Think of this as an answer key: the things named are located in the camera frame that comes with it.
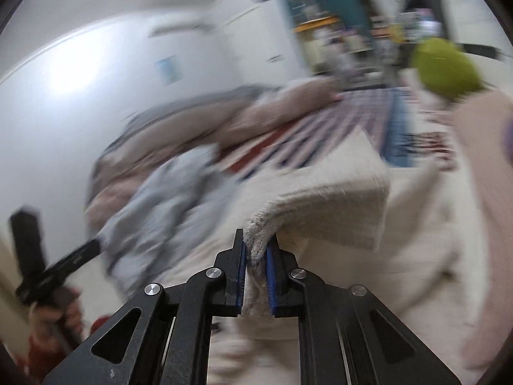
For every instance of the pink cloth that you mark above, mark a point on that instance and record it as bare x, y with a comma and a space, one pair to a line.
487, 192

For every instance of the pink beige blanket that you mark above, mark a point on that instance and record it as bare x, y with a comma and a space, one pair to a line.
256, 116

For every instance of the small wall poster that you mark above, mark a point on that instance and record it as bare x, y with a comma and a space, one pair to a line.
166, 71

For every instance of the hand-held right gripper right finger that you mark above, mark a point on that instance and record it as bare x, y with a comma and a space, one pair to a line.
272, 284

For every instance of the light grey cloth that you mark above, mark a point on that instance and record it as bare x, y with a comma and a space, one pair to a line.
160, 212

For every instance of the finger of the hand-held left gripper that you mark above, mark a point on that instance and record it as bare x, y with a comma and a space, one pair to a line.
76, 256

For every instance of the person's left hand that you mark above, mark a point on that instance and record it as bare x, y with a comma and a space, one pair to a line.
70, 317

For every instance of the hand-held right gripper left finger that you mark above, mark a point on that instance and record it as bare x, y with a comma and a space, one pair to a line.
241, 274

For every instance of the striped bed sheet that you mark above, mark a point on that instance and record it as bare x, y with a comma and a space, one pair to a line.
340, 120

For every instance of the green round pillow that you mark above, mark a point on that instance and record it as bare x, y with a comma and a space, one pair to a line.
445, 66

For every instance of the cream knit garment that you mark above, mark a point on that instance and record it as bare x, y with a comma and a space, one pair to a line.
340, 204

